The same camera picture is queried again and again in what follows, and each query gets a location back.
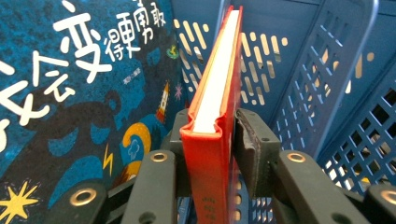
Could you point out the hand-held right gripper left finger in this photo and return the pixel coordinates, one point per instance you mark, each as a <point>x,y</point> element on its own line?
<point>176,140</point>

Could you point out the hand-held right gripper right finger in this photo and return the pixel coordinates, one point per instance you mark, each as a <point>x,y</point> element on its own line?
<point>255,149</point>

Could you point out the red hardcover book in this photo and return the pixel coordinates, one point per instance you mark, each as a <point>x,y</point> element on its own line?
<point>205,168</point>

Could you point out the blue picture book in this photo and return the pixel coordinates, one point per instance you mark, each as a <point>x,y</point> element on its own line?
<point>62,124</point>

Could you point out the blue plastic file rack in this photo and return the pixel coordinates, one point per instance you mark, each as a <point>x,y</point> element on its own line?
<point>311,18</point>

